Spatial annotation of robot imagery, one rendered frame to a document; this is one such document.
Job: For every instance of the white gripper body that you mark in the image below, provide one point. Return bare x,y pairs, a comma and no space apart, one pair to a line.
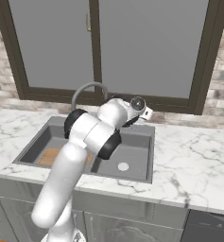
148,115

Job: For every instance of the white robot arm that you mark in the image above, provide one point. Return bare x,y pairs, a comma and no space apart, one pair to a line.
63,176

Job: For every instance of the grey sink basin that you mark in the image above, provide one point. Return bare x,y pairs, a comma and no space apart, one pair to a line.
134,148

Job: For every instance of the round silver sink drain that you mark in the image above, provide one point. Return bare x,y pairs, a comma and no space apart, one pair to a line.
123,166

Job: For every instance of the grey curved faucet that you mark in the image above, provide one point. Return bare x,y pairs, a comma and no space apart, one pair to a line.
85,86

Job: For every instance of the grey sink front panel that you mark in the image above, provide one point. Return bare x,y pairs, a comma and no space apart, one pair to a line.
132,204

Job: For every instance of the wooden cutting board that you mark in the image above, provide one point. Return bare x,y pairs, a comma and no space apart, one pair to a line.
48,157

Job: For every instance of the dark framed window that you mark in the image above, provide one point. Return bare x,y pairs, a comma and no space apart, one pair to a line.
148,47

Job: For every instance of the grey cabinet door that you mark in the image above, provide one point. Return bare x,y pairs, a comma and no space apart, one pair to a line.
19,217
132,230

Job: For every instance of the dark grey dishwasher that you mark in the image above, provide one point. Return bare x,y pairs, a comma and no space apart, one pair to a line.
208,227

